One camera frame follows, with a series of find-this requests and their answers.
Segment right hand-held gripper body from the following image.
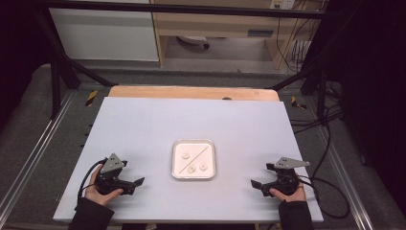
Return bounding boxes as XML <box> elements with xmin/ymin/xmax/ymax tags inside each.
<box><xmin>259</xmin><ymin>156</ymin><xmax>310</xmax><ymax>197</ymax></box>

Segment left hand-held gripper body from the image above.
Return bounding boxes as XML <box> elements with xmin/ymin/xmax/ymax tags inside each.
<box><xmin>95</xmin><ymin>152</ymin><xmax>136</xmax><ymax>196</ymax></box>

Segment thin wooden skewer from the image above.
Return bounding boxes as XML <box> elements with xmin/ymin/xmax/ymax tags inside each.
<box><xmin>178</xmin><ymin>147</ymin><xmax>210</xmax><ymax>174</ymax></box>

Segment square white tray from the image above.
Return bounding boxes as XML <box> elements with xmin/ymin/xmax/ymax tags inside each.
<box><xmin>170</xmin><ymin>138</ymin><xmax>217</xmax><ymax>180</ymax></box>

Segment person's right hand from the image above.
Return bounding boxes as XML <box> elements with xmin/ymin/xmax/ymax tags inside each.
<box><xmin>269</xmin><ymin>183</ymin><xmax>307</xmax><ymax>203</ymax></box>

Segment person's left hand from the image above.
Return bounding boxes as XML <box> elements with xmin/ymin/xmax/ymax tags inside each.
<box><xmin>84</xmin><ymin>165</ymin><xmax>124</xmax><ymax>206</ymax></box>

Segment yellow black striped tape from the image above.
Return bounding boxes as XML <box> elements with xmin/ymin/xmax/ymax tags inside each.
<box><xmin>290</xmin><ymin>95</ymin><xmax>307</xmax><ymax>110</ymax></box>
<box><xmin>84</xmin><ymin>89</ymin><xmax>99</xmax><ymax>107</ymax></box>

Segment white table cover board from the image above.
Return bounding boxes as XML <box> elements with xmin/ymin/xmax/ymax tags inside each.
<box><xmin>53</xmin><ymin>97</ymin><xmax>324</xmax><ymax>224</ymax></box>

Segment black metal stand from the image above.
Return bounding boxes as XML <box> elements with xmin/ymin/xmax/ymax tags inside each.
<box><xmin>270</xmin><ymin>61</ymin><xmax>331</xmax><ymax>124</ymax></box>
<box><xmin>32</xmin><ymin>6</ymin><xmax>119</xmax><ymax>120</ymax></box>

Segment white cabinet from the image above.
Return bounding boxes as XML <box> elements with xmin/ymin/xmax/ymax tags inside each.
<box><xmin>47</xmin><ymin>7</ymin><xmax>160</xmax><ymax>62</ymax></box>

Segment black curtain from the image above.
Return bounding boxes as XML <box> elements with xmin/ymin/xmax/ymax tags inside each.
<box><xmin>325</xmin><ymin>0</ymin><xmax>406</xmax><ymax>219</ymax></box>
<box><xmin>0</xmin><ymin>0</ymin><xmax>53</xmax><ymax>128</ymax></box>

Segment office chair base with caster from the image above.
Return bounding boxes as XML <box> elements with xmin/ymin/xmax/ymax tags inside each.
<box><xmin>176</xmin><ymin>34</ymin><xmax>211</xmax><ymax>50</ymax></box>

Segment light wooden desk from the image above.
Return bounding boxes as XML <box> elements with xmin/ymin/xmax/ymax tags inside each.
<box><xmin>149</xmin><ymin>0</ymin><xmax>322</xmax><ymax>70</ymax></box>

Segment left hand-held gripper black cable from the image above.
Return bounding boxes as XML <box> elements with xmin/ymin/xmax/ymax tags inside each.
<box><xmin>77</xmin><ymin>158</ymin><xmax>108</xmax><ymax>205</ymax></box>

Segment hand-held gripper black cable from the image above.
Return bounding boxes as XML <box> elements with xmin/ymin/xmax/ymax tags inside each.
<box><xmin>296</xmin><ymin>173</ymin><xmax>351</xmax><ymax>220</ymax></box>
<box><xmin>77</xmin><ymin>158</ymin><xmax>108</xmax><ymax>205</ymax></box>

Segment aluminium floor rail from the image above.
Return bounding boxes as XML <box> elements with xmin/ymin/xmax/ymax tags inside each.
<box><xmin>0</xmin><ymin>90</ymin><xmax>77</xmax><ymax>219</ymax></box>
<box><xmin>314</xmin><ymin>124</ymin><xmax>375</xmax><ymax>230</ymax></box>

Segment right hand-held gripper black cable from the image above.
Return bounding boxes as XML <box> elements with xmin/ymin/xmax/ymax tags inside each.
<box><xmin>296</xmin><ymin>173</ymin><xmax>351</xmax><ymax>220</ymax></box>

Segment bundle of black floor cables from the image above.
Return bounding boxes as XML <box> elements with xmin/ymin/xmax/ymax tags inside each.
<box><xmin>288</xmin><ymin>80</ymin><xmax>345</xmax><ymax>135</ymax></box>

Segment hanging black cables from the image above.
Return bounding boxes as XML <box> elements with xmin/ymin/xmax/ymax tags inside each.
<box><xmin>275</xmin><ymin>0</ymin><xmax>322</xmax><ymax>74</ymax></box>

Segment white wall power outlet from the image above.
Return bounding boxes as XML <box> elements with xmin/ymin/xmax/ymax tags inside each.
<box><xmin>269</xmin><ymin>0</ymin><xmax>297</xmax><ymax>11</ymax></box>

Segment black metal frame bar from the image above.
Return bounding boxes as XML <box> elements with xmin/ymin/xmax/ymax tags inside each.
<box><xmin>32</xmin><ymin>0</ymin><xmax>328</xmax><ymax>20</ymax></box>

